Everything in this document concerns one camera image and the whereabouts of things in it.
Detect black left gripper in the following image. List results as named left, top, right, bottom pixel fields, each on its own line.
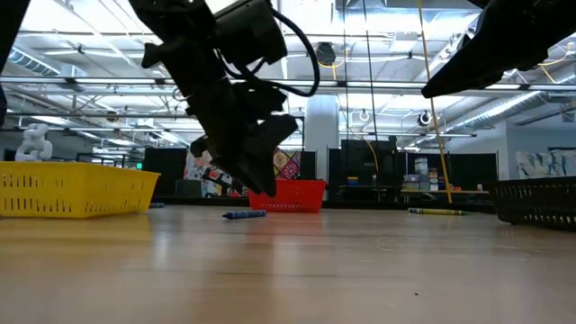
left=141, top=30, right=300, bottom=198

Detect yellow plastic basket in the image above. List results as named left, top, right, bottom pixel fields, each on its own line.
left=0, top=160, right=162, bottom=221

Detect white square pillar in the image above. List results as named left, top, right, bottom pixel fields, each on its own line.
left=305, top=94, right=341, bottom=181

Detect yellow cable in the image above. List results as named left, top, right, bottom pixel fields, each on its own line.
left=414, top=0, right=454, bottom=204

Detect red plastic basket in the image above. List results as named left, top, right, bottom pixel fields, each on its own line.
left=247, top=178, right=329, bottom=214

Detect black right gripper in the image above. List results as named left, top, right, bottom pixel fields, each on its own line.
left=420, top=0, right=576, bottom=97

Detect stacked storage boxes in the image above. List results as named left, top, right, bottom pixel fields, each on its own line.
left=401, top=157, right=452, bottom=193

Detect black plastic basket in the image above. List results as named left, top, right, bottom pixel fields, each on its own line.
left=488, top=175, right=576, bottom=232

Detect wooden table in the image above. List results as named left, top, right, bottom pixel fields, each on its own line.
left=400, top=188, right=490, bottom=197

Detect blue white wall mural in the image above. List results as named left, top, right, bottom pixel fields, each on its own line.
left=516, top=148, right=576, bottom=181

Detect black aluminium table frame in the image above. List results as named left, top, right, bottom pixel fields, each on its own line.
left=150, top=195, right=496, bottom=211

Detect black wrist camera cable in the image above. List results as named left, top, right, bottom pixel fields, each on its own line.
left=215, top=7, right=321, bottom=98

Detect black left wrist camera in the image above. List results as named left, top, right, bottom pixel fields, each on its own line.
left=211, top=0, right=289, bottom=68

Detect colourful patterned panel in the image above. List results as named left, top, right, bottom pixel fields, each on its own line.
left=184, top=148, right=302, bottom=198

